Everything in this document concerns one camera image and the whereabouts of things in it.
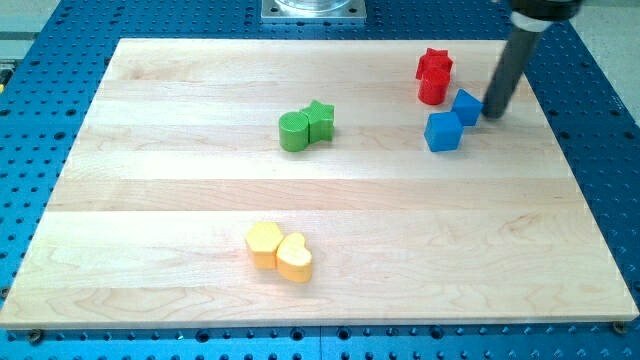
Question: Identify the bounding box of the blue cube block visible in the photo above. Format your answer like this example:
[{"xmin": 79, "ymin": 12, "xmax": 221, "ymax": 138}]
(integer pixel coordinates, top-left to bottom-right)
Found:
[{"xmin": 424, "ymin": 112, "xmax": 464, "ymax": 152}]

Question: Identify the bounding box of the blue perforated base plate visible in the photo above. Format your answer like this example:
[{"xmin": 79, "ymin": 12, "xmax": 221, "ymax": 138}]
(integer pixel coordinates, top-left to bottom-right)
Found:
[{"xmin": 1, "ymin": 1, "xmax": 639, "ymax": 359}]

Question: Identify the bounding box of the blue rear block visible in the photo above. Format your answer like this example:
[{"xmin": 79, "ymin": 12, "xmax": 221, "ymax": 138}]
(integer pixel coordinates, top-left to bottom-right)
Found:
[{"xmin": 452, "ymin": 89, "xmax": 483, "ymax": 126}]

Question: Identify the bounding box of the red cylinder block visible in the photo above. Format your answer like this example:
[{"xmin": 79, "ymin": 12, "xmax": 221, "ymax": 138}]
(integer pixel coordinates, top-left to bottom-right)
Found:
[{"xmin": 418, "ymin": 69, "xmax": 450, "ymax": 105}]

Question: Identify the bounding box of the black robot arm end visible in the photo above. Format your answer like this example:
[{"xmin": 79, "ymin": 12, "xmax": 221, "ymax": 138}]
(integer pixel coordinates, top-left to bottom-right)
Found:
[{"xmin": 508, "ymin": 0, "xmax": 584, "ymax": 33}]

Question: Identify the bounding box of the green cylinder block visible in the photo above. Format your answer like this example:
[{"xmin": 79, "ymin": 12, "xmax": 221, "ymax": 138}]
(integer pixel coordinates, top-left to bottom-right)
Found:
[{"xmin": 278, "ymin": 111, "xmax": 309, "ymax": 152}]

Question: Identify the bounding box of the yellow heart block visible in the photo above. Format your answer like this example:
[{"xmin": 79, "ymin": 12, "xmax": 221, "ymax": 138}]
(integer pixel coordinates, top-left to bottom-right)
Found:
[{"xmin": 276, "ymin": 232, "xmax": 313, "ymax": 283}]

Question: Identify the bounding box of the yellow hexagon block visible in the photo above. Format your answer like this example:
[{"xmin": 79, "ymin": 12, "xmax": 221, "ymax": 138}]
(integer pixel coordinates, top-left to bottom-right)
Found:
[{"xmin": 245, "ymin": 222, "xmax": 284, "ymax": 269}]

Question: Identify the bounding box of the red star block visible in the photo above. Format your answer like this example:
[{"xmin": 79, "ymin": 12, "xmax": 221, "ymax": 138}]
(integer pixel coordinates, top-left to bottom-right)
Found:
[{"xmin": 415, "ymin": 48, "xmax": 454, "ymax": 80}]

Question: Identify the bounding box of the light wooden board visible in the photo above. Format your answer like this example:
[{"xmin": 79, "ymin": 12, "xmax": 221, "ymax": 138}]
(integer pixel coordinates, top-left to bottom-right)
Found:
[{"xmin": 1, "ymin": 38, "xmax": 638, "ymax": 329}]

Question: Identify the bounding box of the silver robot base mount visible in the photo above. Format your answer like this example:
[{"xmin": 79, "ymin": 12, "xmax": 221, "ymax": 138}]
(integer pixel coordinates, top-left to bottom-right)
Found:
[{"xmin": 260, "ymin": 0, "xmax": 367, "ymax": 23}]

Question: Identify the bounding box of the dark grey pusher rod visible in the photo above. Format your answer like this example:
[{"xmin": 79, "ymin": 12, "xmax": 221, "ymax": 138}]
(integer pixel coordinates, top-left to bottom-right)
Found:
[{"xmin": 482, "ymin": 26, "xmax": 542, "ymax": 119}]

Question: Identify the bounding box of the green star block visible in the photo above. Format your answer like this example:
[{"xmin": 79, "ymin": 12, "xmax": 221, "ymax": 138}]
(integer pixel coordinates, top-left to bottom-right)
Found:
[{"xmin": 301, "ymin": 100, "xmax": 334, "ymax": 143}]

